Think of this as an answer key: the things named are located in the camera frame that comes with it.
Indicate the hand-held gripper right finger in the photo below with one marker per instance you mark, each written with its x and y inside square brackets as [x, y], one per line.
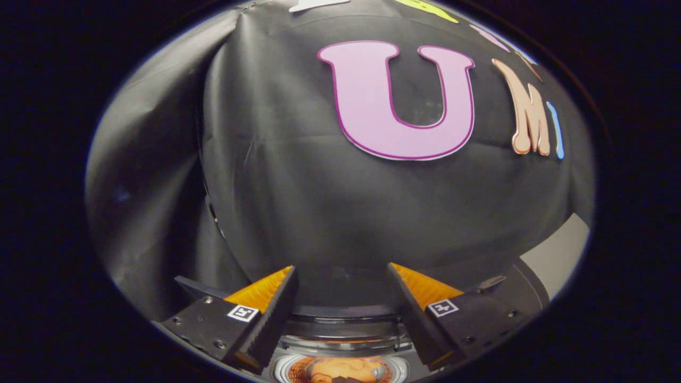
[415, 324]

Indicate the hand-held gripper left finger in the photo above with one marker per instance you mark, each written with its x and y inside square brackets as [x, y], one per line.
[271, 319]

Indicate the black backdrop cloth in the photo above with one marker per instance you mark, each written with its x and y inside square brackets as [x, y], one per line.
[298, 186]

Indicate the beige cabinet with dark frame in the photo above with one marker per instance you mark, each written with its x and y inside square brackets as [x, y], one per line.
[558, 255]

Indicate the yellow polo shirt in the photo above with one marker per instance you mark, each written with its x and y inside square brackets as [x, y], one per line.
[346, 369]

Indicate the grey washing machine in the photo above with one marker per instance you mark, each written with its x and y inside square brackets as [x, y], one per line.
[346, 338]

